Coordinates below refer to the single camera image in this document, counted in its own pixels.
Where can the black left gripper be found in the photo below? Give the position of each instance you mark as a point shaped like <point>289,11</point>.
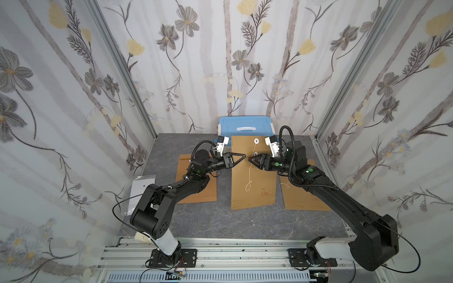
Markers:
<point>227,161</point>

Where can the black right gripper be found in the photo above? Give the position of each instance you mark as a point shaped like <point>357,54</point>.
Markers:
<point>265,162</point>

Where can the kraft file bag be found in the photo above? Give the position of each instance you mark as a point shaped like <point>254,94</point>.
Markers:
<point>251,187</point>
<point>297,199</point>
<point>209,194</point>

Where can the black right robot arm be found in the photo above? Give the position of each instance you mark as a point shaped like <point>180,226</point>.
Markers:
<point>375,240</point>

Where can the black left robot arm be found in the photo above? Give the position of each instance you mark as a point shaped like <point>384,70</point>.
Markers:
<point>153,214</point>

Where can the clear plastic bag white card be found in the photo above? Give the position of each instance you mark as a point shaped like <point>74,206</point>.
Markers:
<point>134,190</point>

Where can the blue lidded storage box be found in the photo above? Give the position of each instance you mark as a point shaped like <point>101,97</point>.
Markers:
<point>229,126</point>

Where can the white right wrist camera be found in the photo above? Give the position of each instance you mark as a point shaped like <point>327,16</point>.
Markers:
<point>274,144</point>

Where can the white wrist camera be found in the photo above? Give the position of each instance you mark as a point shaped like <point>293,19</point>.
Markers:
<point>274,144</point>
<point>222,141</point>

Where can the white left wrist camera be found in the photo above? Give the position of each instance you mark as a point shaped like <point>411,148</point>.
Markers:
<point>222,141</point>

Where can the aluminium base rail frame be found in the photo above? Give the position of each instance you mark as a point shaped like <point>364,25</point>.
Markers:
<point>232,255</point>

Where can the white slotted cable duct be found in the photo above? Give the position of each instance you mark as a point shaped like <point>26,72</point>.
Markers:
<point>276,276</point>

